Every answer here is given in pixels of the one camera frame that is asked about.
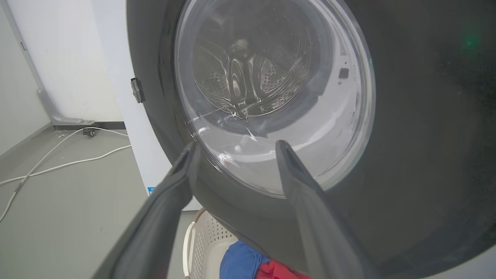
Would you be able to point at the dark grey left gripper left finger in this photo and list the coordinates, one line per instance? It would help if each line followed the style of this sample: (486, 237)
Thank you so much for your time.
(155, 224)

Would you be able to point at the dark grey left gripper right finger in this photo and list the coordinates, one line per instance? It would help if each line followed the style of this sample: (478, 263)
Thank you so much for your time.
(317, 224)

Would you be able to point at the dark round washing machine door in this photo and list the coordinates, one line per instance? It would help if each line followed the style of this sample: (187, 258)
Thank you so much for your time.
(407, 135)

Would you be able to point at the grey pipe with elbow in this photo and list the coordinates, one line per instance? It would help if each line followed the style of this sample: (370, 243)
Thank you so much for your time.
(35, 73)

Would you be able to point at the white washing machine body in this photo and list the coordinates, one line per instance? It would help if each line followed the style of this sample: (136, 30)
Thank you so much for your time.
(128, 116)

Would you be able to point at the white perforated laundry basket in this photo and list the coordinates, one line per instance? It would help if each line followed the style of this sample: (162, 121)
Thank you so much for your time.
(207, 248)

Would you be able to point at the red garment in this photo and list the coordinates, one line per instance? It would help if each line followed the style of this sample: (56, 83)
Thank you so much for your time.
(279, 270)

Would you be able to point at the blue garment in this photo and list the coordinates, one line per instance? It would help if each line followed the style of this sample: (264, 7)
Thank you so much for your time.
(240, 261)

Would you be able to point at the small black caster wheel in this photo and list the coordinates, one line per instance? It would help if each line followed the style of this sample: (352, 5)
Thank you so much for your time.
(90, 132)

